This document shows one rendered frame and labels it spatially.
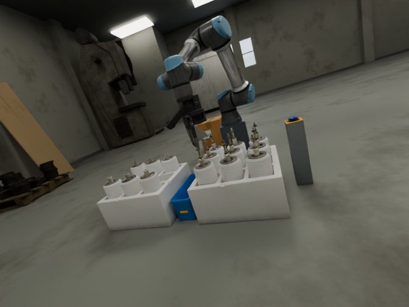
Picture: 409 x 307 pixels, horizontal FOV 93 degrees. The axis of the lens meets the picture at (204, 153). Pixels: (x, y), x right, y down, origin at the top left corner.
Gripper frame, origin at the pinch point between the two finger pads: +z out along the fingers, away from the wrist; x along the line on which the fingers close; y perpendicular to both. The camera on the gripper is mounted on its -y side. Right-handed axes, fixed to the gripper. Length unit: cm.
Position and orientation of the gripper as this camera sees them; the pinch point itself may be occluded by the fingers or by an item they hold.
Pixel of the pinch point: (195, 145)
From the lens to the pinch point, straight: 82.9
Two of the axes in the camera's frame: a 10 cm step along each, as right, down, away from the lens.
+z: 2.9, 9.2, 2.6
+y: 9.0, -3.5, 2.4
